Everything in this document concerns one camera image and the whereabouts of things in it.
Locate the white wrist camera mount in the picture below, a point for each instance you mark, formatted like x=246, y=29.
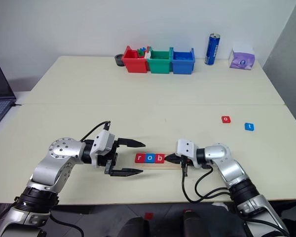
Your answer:
x=102, y=143
x=186, y=148

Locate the green plastic bin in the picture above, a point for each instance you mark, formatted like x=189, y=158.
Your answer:
x=159, y=65

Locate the blue letter tile t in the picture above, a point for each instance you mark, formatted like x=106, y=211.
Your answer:
x=249, y=126

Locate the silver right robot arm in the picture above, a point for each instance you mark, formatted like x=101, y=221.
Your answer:
x=227, y=163

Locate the red plastic bin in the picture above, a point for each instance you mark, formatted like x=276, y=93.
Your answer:
x=135, y=64

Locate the blue plastic bin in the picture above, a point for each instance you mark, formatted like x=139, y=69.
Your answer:
x=182, y=63

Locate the red letter tile r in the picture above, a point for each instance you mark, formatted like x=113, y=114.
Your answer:
x=140, y=158

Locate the dark grey laptop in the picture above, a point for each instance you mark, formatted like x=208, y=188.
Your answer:
x=0, y=98

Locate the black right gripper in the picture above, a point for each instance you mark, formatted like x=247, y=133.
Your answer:
x=191, y=163

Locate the green toy brick stack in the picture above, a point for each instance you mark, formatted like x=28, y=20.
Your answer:
x=141, y=53

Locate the purple tissue pack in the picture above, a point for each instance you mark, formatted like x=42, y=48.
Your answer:
x=241, y=60

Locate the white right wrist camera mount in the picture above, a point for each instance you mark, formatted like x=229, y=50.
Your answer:
x=186, y=148

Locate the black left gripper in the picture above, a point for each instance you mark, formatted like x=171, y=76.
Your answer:
x=104, y=160

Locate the dark rounded shape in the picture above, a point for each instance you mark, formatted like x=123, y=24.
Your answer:
x=202, y=224
x=134, y=228

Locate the blue drink can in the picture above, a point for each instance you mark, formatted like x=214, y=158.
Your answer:
x=212, y=49

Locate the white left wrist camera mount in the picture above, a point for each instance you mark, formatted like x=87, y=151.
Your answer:
x=102, y=143

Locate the red letter tile o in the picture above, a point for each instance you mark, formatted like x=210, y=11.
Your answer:
x=225, y=119

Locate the white toy brick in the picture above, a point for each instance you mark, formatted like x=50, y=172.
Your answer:
x=147, y=54

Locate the blue letter tile o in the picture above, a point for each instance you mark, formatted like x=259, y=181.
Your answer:
x=149, y=158

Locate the red letter tile b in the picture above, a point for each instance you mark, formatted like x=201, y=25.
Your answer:
x=159, y=158

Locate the wooden tile holder strip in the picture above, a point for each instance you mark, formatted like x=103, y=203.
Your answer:
x=158, y=166

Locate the black round dish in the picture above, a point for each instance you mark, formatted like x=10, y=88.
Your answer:
x=119, y=60

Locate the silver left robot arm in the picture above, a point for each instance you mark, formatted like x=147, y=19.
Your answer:
x=54, y=158

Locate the small red square piece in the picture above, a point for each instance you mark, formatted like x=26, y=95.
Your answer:
x=149, y=216

